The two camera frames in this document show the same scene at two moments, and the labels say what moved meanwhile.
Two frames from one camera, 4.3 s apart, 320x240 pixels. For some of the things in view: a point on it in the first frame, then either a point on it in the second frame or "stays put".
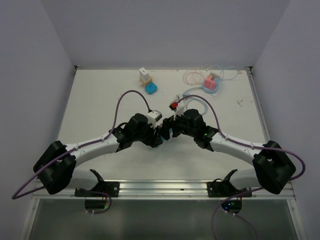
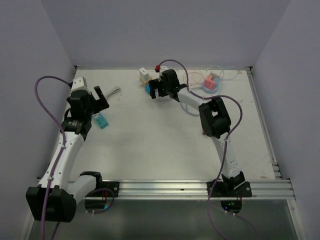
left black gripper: [154, 139] → [100, 104]
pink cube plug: [209, 83] stays put
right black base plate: [223, 189] stays put
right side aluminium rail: [262, 123] stays put
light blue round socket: [211, 91] stays put
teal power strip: [171, 135] → [101, 121]
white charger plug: [143, 73] stays put
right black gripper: [169, 123] → [156, 84]
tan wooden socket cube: [145, 82] stays put
